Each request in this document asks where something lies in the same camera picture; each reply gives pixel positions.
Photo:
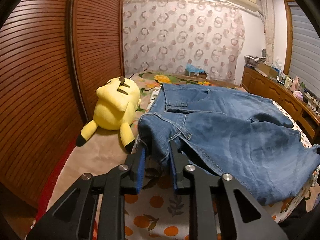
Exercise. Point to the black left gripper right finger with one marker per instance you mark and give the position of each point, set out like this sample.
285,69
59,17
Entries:
219,206

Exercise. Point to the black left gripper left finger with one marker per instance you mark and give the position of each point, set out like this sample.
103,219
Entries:
89,198

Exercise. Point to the blue denim jeans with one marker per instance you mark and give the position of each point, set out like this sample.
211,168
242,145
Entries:
225,130

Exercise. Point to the floral brown bed blanket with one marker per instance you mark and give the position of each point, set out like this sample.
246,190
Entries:
105,152

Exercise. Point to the orange print white sheet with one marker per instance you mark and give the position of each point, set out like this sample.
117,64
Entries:
252,137

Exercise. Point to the yellow Pikachu plush toy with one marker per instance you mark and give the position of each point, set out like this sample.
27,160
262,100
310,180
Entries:
115,110

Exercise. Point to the long wooden sideboard cabinet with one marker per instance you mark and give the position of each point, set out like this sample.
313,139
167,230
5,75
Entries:
300,112

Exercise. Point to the pink cloth on sideboard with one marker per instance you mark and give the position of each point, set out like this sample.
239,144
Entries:
298,94

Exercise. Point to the cardboard box with blue bag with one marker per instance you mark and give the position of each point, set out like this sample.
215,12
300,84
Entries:
193,71

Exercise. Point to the pink bottle on sideboard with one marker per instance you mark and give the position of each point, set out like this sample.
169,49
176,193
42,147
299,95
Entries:
295,86

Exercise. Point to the open cardboard box on sideboard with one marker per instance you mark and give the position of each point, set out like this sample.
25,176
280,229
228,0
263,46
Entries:
267,70

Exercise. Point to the grey window roller shutter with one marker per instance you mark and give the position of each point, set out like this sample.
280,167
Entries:
305,50

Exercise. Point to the brown louvered wardrobe door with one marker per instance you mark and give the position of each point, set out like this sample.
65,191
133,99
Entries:
54,55

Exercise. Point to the circle pattern sheer curtain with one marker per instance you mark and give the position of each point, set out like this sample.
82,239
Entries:
168,35

